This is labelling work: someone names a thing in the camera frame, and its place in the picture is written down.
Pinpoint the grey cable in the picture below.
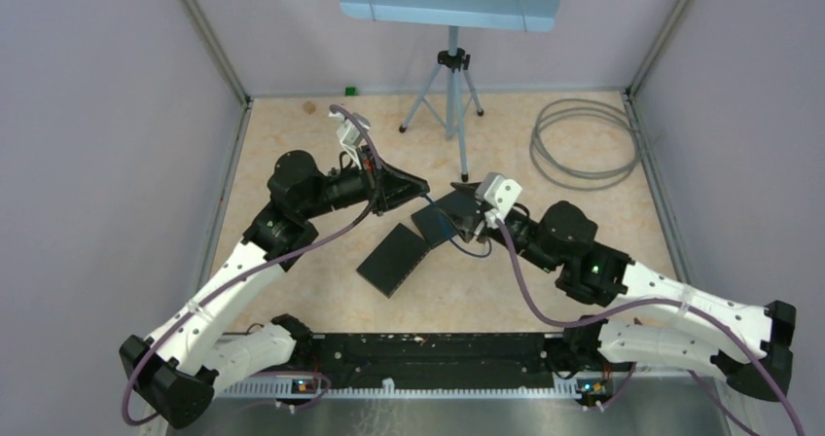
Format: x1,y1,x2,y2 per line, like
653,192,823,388
528,98,644,193

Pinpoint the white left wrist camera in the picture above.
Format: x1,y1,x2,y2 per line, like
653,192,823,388
328,112,364,168

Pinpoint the blue ethernet cable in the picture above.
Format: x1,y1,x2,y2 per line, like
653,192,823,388
421,194,494,260

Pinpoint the black network switch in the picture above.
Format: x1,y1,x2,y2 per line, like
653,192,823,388
411,205,457,248

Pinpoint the small wooden cube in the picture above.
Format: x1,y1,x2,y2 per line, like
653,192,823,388
303,101,317,114

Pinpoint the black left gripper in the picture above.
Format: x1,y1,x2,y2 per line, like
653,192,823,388
302,144,430,219

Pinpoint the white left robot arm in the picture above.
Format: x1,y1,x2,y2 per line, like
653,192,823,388
119,147,430,429

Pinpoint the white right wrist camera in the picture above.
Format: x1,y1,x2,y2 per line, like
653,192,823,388
475,172,522,229

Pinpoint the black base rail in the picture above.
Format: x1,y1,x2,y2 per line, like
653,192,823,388
251,332,636,392

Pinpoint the black mat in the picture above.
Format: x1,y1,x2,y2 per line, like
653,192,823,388
356,224,431,298

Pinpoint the light blue tripod stand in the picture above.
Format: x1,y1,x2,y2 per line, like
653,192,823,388
340,0,561,181

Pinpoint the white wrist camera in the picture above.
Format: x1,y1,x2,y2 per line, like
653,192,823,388
328,112,364,168
475,172,522,229

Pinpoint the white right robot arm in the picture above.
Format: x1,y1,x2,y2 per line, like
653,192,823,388
448,173,796,402

